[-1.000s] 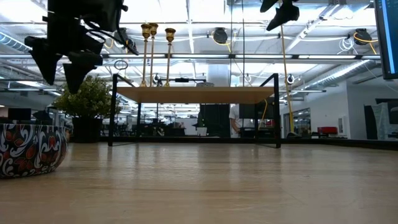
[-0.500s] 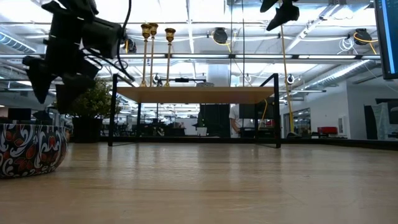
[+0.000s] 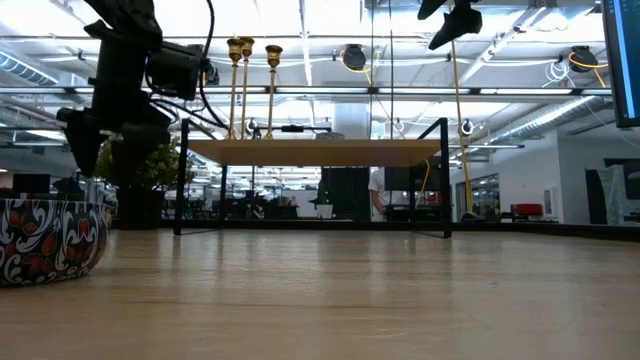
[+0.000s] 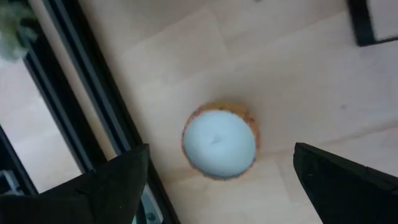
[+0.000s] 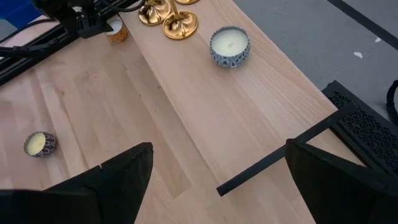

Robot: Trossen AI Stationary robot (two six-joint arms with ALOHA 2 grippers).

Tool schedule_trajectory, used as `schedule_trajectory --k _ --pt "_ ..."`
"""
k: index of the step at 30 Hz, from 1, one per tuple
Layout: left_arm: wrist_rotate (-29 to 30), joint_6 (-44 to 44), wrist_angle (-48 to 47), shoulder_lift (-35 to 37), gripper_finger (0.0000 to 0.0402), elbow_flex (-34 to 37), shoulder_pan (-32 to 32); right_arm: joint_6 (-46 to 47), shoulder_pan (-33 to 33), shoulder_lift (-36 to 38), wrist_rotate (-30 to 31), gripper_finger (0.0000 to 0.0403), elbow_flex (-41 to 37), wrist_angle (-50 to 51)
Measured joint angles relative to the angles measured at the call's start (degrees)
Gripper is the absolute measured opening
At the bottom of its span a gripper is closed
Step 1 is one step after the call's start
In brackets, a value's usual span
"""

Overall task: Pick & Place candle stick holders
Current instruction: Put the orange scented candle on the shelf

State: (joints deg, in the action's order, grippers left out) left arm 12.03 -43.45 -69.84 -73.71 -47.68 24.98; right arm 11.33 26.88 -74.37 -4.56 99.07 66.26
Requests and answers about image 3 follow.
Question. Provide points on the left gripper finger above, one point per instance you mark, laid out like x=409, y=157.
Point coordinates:
x=82, y=140
x=140, y=155

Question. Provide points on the black cabinet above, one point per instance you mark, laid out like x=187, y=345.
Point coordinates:
x=347, y=192

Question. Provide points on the computer monitor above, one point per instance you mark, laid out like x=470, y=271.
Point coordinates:
x=625, y=60

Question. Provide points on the black background screen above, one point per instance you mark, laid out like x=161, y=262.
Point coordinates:
x=407, y=179

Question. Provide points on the green potted plant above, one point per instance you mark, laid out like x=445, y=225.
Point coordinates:
x=176, y=172

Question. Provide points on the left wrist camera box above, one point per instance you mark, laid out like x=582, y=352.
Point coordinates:
x=175, y=70

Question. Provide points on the tall gold candlestick holder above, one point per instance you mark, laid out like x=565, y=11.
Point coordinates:
x=247, y=46

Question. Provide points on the person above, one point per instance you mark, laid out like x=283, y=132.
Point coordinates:
x=377, y=187

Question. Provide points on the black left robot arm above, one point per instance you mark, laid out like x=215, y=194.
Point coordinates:
x=125, y=20

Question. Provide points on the black aluminium cross rail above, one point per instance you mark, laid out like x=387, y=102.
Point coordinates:
x=350, y=225

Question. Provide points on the yellow candle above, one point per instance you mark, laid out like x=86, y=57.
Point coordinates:
x=50, y=240

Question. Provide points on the small tree in white pot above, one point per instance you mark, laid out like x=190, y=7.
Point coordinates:
x=323, y=200

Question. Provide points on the red box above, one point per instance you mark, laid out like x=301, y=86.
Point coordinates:
x=526, y=209

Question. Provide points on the wooden shelf riser black legs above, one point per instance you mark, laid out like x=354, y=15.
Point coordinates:
x=315, y=152

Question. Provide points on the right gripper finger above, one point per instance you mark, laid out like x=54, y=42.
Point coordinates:
x=431, y=7
x=462, y=22

